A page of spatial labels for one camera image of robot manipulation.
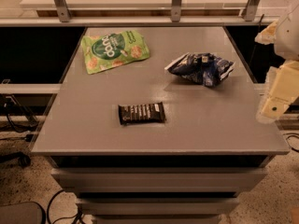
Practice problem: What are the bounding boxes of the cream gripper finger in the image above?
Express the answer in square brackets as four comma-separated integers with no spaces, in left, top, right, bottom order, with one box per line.
[255,21,278,45]
[256,60,299,123]

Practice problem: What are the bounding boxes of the dark chocolate rxbar wrapper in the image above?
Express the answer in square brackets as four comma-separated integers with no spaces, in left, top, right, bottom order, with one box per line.
[118,102,166,125]

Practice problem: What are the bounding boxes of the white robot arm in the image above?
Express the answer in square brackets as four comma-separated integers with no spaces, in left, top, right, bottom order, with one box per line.
[255,3,299,123]

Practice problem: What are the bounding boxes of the blue crumpled chip bag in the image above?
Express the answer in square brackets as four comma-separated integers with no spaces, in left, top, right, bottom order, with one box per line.
[165,52,235,88]

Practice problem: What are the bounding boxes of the green rice chip bag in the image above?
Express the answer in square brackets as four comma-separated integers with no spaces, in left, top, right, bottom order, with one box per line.
[80,30,150,75]

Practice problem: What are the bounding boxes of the grey drawer cabinet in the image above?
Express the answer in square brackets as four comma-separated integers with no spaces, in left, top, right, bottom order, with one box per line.
[51,167,266,224]

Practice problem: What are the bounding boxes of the dark grey floor object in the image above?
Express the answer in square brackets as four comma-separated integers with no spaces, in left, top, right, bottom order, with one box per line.
[0,202,46,224]

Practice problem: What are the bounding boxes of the metal railing frame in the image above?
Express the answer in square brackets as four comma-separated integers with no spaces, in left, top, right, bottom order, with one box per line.
[0,0,299,28]

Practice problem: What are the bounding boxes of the black floor cables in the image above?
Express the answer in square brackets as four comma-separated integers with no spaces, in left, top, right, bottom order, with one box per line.
[46,189,85,224]

